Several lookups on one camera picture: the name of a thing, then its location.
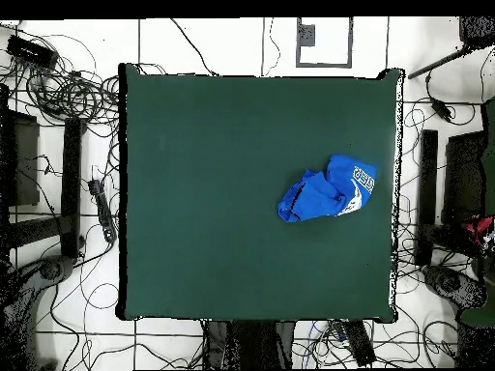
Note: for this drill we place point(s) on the blue printed t-shirt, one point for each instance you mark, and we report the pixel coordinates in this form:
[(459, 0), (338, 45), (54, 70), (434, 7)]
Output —
[(321, 193)]

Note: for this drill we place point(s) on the dark flat panel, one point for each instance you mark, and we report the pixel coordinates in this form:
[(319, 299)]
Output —
[(25, 162), (464, 174)]

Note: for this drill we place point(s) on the dark stand base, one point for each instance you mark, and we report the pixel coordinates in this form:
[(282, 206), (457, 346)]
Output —
[(444, 280), (50, 268)]

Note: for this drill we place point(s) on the green cloth of neighbouring table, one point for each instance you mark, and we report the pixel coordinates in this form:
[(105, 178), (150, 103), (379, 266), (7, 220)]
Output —
[(490, 154)]

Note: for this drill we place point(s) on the black upright bar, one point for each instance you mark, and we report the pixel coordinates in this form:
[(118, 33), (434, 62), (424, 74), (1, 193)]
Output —
[(428, 174), (71, 185)]

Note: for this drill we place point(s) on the black power adapter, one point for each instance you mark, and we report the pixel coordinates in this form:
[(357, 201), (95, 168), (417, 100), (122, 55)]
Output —
[(441, 109)]

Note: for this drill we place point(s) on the black power strip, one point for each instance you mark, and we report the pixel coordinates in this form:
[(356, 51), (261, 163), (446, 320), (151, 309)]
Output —
[(103, 210), (359, 344)]

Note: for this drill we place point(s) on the black tripod stand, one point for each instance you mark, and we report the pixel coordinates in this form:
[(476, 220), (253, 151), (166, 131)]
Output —
[(477, 31)]

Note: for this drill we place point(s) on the dark green table cloth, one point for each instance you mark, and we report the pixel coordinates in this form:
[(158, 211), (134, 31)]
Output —
[(212, 212)]

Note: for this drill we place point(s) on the black electronics box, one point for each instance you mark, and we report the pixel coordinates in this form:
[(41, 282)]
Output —
[(33, 51)]

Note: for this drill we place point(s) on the grey square floor frame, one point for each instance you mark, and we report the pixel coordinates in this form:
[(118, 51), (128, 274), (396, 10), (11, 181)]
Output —
[(324, 64)]

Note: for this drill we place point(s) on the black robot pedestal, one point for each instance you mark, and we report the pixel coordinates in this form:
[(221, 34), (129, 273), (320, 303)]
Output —
[(255, 344)]

